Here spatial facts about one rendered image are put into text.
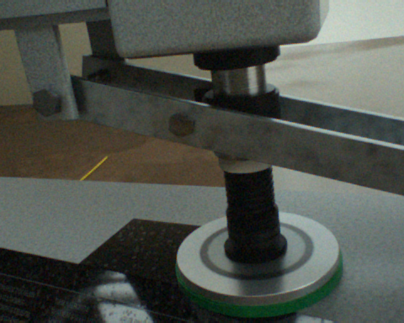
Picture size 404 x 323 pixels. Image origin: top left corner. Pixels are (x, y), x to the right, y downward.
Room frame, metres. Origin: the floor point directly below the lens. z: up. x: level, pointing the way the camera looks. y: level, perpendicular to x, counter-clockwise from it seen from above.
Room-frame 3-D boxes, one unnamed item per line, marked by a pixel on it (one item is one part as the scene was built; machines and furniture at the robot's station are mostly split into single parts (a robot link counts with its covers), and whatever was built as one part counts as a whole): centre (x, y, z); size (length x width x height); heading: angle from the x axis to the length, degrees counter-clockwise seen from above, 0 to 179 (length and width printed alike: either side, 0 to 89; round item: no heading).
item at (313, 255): (0.56, -0.06, 0.88); 0.21 x 0.21 x 0.01
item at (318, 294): (0.56, -0.06, 0.88); 0.22 x 0.22 x 0.04
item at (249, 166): (0.56, -0.06, 1.02); 0.07 x 0.07 x 0.04
